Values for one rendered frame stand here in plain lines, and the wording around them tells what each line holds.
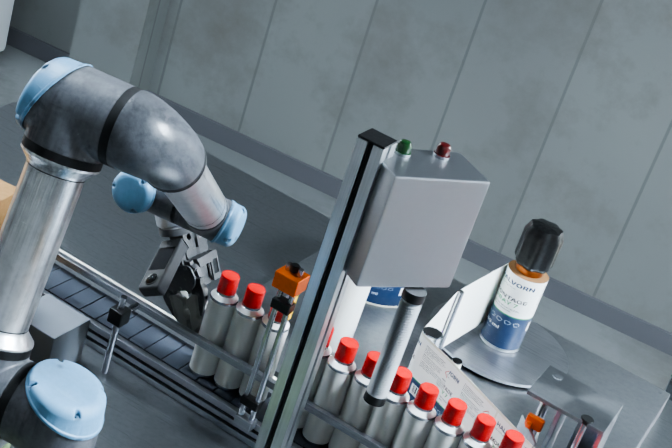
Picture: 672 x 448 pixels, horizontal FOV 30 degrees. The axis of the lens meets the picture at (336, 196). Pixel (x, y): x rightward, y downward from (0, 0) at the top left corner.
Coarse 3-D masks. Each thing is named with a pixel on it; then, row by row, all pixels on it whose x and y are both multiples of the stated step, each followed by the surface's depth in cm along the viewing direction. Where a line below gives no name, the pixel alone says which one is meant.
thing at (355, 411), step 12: (372, 360) 207; (360, 372) 209; (372, 372) 208; (360, 384) 208; (348, 396) 211; (360, 396) 209; (348, 408) 211; (360, 408) 210; (372, 408) 211; (348, 420) 211; (360, 420) 211; (336, 432) 214; (336, 444) 214; (348, 444) 213
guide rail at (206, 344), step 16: (64, 256) 231; (80, 272) 229; (112, 288) 226; (144, 304) 224; (160, 320) 223; (192, 336) 220; (224, 352) 218; (240, 368) 217; (272, 384) 215; (320, 416) 212; (336, 416) 211; (352, 432) 209
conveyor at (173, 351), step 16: (64, 272) 241; (48, 288) 235; (64, 288) 236; (80, 288) 238; (96, 288) 239; (80, 304) 233; (96, 304) 235; (112, 304) 236; (96, 320) 230; (144, 320) 235; (128, 336) 229; (144, 336) 230; (160, 336) 232; (176, 336) 233; (160, 352) 227; (176, 352) 229; (192, 352) 230; (176, 368) 224; (208, 384) 223; (256, 416) 219
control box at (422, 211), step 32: (384, 160) 181; (416, 160) 184; (448, 160) 188; (384, 192) 179; (416, 192) 180; (448, 192) 183; (480, 192) 185; (384, 224) 181; (416, 224) 183; (448, 224) 186; (352, 256) 186; (384, 256) 184; (416, 256) 187; (448, 256) 189
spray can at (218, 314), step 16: (224, 272) 218; (224, 288) 217; (208, 304) 219; (224, 304) 217; (208, 320) 219; (224, 320) 219; (208, 336) 220; (224, 336) 221; (208, 352) 222; (192, 368) 224; (208, 368) 223
